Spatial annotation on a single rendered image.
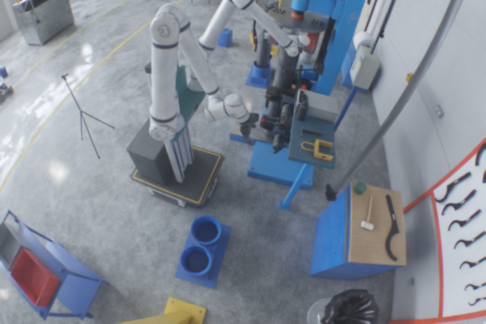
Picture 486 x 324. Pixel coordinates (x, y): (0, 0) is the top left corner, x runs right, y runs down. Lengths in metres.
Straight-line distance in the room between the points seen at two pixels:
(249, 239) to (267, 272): 0.42
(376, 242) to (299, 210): 1.21
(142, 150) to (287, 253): 1.88
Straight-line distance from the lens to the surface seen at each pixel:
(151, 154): 2.20
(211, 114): 1.25
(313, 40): 2.29
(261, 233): 2.69
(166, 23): 0.93
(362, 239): 1.98
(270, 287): 2.61
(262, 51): 3.91
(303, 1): 2.19
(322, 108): 2.22
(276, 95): 2.50
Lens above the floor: 2.56
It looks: 52 degrees down
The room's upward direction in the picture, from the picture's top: 7 degrees clockwise
